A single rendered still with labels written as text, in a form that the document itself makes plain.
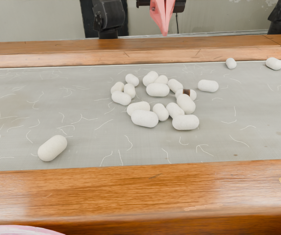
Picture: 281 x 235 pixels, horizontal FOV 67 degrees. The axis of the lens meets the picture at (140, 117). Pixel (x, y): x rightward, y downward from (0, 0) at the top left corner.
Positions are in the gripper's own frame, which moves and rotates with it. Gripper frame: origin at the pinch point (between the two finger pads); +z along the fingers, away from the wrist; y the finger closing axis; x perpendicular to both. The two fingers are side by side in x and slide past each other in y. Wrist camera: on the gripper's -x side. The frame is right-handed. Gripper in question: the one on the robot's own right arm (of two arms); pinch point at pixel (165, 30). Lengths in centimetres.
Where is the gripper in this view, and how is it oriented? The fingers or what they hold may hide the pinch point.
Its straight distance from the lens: 43.0
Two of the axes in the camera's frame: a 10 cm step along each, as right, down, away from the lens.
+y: 10.0, -0.4, 0.2
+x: -0.1, 2.3, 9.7
